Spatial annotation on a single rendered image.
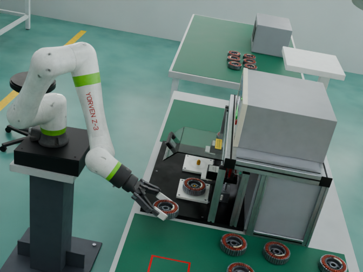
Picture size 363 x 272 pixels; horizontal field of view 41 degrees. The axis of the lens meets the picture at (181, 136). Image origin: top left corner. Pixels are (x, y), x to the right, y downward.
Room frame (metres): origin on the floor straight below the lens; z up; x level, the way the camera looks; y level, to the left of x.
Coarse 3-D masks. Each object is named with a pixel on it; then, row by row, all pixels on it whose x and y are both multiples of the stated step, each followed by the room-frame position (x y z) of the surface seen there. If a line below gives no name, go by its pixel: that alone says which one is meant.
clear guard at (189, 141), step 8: (184, 128) 1.99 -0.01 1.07; (192, 128) 2.00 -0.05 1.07; (176, 136) 1.95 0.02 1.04; (184, 136) 1.92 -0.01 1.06; (192, 136) 1.93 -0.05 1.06; (200, 136) 1.94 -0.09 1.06; (208, 136) 1.96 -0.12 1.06; (216, 136) 1.97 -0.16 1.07; (224, 136) 1.98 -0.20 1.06; (176, 144) 1.86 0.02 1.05; (184, 144) 1.84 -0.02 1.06; (192, 144) 1.86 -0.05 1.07; (200, 144) 1.87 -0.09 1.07; (208, 144) 1.88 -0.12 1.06; (224, 144) 1.90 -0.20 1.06; (168, 152) 1.82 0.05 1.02; (176, 152) 1.77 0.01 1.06; (184, 152) 1.77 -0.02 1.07; (192, 152) 1.79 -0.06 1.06; (200, 152) 1.80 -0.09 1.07; (208, 152) 1.81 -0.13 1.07; (216, 152) 1.82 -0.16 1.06; (224, 152) 1.83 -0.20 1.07
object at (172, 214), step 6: (156, 204) 1.66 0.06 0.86; (162, 204) 1.68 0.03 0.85; (168, 204) 1.69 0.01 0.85; (174, 204) 1.68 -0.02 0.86; (162, 210) 1.62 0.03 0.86; (168, 210) 1.65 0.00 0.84; (174, 210) 1.63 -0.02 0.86; (156, 216) 1.61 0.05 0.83; (168, 216) 1.60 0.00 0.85; (174, 216) 1.62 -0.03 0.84
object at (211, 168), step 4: (208, 168) 1.91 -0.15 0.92; (212, 168) 1.92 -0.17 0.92; (216, 168) 1.92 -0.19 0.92; (204, 172) 1.94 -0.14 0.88; (208, 172) 1.89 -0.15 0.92; (212, 172) 1.89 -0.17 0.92; (216, 172) 1.89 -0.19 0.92; (228, 172) 1.94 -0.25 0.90; (204, 176) 1.90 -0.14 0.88; (208, 176) 1.88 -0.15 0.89; (212, 176) 1.88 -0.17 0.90; (216, 176) 1.88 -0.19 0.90; (232, 176) 1.91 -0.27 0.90; (224, 180) 1.88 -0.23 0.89; (228, 180) 1.88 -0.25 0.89; (232, 180) 1.88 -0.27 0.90; (236, 184) 1.88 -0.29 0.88; (224, 188) 1.89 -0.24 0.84
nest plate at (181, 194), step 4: (180, 180) 1.98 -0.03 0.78; (180, 184) 1.95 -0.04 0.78; (208, 184) 1.99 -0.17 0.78; (180, 188) 1.91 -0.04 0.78; (208, 188) 1.95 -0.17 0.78; (180, 192) 1.88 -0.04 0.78; (184, 192) 1.89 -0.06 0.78; (208, 192) 1.92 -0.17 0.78; (176, 196) 1.85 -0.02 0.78; (180, 196) 1.85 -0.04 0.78; (184, 196) 1.85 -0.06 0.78; (188, 196) 1.86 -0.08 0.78; (192, 196) 1.86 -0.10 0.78; (196, 196) 1.87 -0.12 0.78; (200, 196) 1.87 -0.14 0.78; (204, 196) 1.88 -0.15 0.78; (192, 200) 1.85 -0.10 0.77; (196, 200) 1.84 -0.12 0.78; (200, 200) 1.84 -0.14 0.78; (204, 200) 1.85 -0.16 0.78
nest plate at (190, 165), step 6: (186, 156) 2.22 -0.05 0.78; (192, 156) 2.23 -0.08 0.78; (186, 162) 2.16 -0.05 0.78; (192, 162) 2.17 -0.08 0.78; (204, 162) 2.19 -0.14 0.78; (210, 162) 2.20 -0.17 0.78; (186, 168) 2.10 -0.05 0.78; (192, 168) 2.11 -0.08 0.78; (198, 168) 2.12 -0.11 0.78; (204, 168) 2.13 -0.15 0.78
